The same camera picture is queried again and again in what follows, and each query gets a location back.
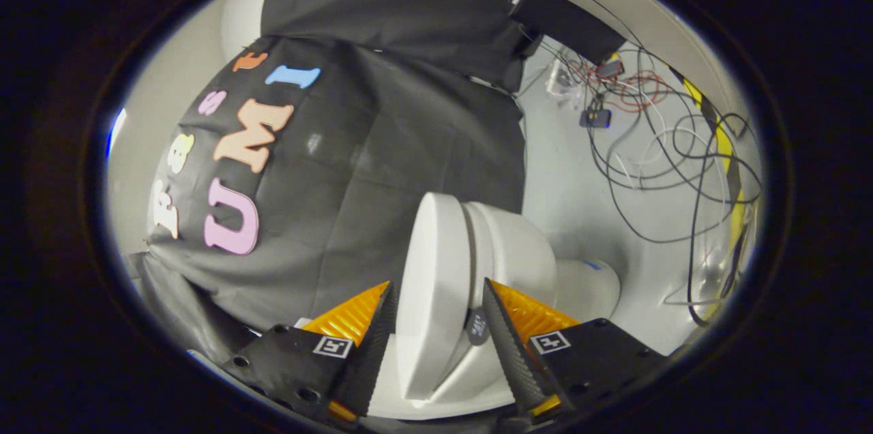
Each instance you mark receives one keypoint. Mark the black backdrop cloth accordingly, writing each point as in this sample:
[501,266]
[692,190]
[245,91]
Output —
[382,161]

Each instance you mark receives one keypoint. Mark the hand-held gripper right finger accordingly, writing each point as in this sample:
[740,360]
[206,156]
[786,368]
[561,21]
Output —
[511,352]

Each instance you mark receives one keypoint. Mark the clear plastic box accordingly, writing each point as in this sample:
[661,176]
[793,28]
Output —
[563,79]

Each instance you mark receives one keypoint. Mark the small black and blue device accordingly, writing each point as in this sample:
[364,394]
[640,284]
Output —
[595,118]

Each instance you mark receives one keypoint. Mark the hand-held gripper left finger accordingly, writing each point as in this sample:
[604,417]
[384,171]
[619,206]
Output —
[372,352]

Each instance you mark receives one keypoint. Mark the white ceramic toilet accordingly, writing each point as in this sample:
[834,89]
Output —
[518,250]

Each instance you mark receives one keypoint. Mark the yellow and black floor tape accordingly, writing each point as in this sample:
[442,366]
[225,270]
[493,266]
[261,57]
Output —
[723,147]

